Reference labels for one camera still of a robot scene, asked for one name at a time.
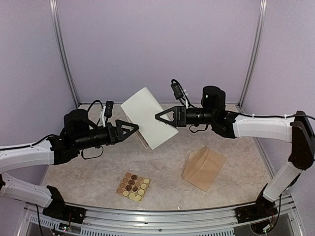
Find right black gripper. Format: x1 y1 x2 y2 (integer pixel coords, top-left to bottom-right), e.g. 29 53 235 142
155 106 216 127

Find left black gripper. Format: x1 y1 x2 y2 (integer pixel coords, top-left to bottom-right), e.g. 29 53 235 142
74 119 139 151

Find ornate bordered letter paper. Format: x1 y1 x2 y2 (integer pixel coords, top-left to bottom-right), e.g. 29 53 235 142
121 87 178 149

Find brown kraft envelope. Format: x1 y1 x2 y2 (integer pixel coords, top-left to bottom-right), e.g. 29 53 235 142
182 146 226 192

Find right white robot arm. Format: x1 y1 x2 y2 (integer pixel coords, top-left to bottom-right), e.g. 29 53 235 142
155 83 315 218

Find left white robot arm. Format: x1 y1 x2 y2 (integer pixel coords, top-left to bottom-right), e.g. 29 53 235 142
0 109 139 219

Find round sticker sheet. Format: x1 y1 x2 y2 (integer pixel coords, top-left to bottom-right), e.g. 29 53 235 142
116 172 152 202

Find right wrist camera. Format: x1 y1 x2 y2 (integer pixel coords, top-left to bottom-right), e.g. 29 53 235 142
170 79 190 108

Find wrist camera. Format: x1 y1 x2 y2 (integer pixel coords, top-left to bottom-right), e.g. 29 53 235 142
170 79 190 108
99 101 114 127

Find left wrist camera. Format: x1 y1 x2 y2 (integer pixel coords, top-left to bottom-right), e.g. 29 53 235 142
99 101 114 127

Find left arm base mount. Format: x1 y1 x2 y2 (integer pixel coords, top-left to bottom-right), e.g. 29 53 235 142
42 185 86 224

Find front aluminium rail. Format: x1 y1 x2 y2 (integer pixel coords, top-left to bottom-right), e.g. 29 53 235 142
17 195 303 236

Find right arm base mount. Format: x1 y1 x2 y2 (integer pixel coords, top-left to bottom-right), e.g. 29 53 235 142
235 185 278 223

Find right aluminium frame post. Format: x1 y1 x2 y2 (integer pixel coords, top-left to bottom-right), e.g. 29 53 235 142
238 0 268 109

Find aluminium frame post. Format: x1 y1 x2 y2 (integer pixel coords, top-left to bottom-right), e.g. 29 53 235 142
238 0 268 109
49 0 80 108

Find left aluminium frame post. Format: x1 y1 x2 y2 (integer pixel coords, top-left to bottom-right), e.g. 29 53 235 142
49 0 80 108

